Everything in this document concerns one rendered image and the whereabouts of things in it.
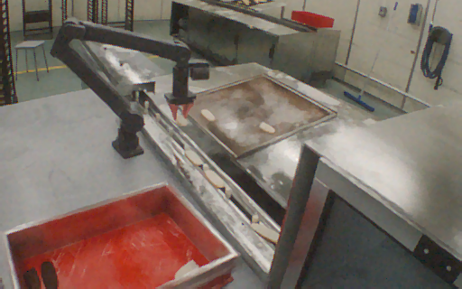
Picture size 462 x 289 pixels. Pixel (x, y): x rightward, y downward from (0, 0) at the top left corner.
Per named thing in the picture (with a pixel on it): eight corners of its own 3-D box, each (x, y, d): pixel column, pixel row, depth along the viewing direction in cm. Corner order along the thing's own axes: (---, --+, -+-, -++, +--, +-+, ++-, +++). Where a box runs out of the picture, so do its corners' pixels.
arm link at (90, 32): (65, 32, 103) (60, 39, 94) (69, 15, 101) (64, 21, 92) (183, 58, 121) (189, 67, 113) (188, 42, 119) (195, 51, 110)
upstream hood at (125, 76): (79, 42, 249) (78, 32, 245) (101, 41, 258) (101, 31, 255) (120, 99, 158) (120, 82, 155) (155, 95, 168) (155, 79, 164)
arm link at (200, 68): (174, 44, 117) (178, 51, 110) (206, 43, 121) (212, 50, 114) (173, 76, 123) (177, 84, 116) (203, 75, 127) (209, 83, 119)
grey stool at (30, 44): (49, 72, 428) (47, 40, 408) (38, 81, 396) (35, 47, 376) (26, 71, 424) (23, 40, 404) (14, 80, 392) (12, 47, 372)
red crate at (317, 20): (290, 19, 461) (291, 10, 456) (306, 20, 482) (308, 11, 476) (317, 27, 427) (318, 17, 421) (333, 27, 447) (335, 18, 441)
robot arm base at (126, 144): (111, 144, 126) (124, 159, 119) (109, 125, 123) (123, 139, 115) (131, 139, 132) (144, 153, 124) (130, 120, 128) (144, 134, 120)
